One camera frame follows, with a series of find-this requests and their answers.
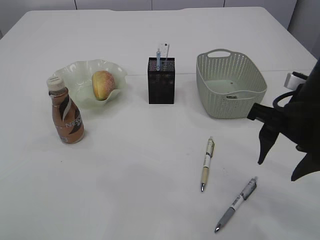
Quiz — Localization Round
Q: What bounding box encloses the white grey pen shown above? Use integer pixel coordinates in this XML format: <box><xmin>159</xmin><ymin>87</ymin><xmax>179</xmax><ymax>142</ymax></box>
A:
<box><xmin>214</xmin><ymin>176</ymin><xmax>258</xmax><ymax>233</ymax></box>

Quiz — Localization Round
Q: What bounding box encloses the blue grey pen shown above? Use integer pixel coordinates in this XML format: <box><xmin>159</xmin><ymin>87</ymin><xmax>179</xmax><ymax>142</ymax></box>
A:
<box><xmin>156</xmin><ymin>47</ymin><xmax>161</xmax><ymax>71</ymax></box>

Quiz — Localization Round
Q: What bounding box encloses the pale green plastic basket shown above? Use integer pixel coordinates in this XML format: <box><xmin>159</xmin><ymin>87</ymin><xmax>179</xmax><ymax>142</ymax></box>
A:
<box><xmin>196</xmin><ymin>49</ymin><xmax>268</xmax><ymax>119</ymax></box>

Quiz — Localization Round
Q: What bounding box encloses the sugared bread roll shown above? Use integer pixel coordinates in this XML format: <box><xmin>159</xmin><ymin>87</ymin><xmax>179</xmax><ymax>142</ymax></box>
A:
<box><xmin>91</xmin><ymin>70</ymin><xmax>116</xmax><ymax>101</ymax></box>

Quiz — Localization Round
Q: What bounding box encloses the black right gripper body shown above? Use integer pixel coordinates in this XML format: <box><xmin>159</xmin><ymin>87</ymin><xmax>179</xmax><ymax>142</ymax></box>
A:
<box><xmin>247</xmin><ymin>61</ymin><xmax>320</xmax><ymax>154</ymax></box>

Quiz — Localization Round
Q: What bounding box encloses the beige pen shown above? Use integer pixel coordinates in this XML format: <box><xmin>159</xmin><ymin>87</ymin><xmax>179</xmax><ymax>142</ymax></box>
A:
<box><xmin>200</xmin><ymin>136</ymin><xmax>215</xmax><ymax>193</ymax></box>

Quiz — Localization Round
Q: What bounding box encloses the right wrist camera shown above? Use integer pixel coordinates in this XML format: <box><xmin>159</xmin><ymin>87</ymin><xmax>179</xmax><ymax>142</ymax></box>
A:
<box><xmin>284</xmin><ymin>71</ymin><xmax>308</xmax><ymax>91</ymax></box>

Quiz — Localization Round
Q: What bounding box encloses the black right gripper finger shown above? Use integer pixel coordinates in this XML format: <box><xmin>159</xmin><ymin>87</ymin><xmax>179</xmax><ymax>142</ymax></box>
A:
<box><xmin>257</xmin><ymin>123</ymin><xmax>279</xmax><ymax>165</ymax></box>
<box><xmin>291</xmin><ymin>153</ymin><xmax>320</xmax><ymax>182</ymax></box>

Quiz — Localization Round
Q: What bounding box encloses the blue grey paper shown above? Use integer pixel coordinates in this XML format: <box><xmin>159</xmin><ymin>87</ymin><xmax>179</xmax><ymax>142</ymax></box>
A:
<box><xmin>226</xmin><ymin>95</ymin><xmax>238</xmax><ymax>99</ymax></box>

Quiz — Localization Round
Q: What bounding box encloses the black mesh pen holder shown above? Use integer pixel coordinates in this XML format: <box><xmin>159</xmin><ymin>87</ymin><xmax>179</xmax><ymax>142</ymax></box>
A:
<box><xmin>147</xmin><ymin>57</ymin><xmax>176</xmax><ymax>104</ymax></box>

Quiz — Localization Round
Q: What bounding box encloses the pale green glass plate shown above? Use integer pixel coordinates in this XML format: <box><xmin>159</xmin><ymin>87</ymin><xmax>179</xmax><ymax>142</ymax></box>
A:
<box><xmin>53</xmin><ymin>59</ymin><xmax>127</xmax><ymax>109</ymax></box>

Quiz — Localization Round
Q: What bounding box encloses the transparent plastic ruler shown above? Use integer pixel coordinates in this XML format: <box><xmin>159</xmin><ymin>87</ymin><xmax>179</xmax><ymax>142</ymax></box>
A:
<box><xmin>159</xmin><ymin>43</ymin><xmax>170</xmax><ymax>59</ymax></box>

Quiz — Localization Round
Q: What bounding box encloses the brown coffee bottle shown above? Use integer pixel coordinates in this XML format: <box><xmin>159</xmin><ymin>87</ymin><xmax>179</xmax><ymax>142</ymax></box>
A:
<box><xmin>46</xmin><ymin>76</ymin><xmax>85</xmax><ymax>144</ymax></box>

